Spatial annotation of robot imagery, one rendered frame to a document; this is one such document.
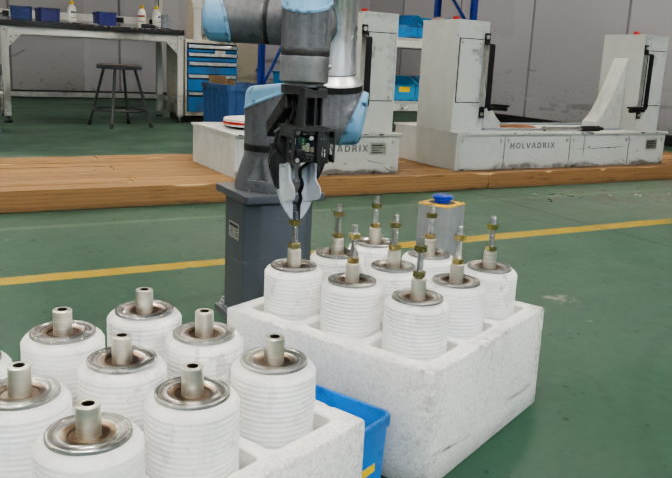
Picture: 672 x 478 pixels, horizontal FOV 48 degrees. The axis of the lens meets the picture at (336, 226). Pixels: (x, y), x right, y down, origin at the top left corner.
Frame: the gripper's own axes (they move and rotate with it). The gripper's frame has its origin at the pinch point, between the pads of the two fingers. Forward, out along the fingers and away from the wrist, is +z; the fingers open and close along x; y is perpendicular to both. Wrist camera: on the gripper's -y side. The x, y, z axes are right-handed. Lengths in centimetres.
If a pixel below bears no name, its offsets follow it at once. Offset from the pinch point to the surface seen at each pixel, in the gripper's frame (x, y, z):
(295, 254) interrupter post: -0.2, 1.7, 7.1
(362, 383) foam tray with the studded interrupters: 3.1, 21.8, 21.3
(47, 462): -41, 51, 10
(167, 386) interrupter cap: -29, 41, 9
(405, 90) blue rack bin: 281, -473, -1
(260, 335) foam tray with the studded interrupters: -6.7, 4.4, 19.3
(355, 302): 4.4, 15.4, 11.3
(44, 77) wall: 6, -822, 12
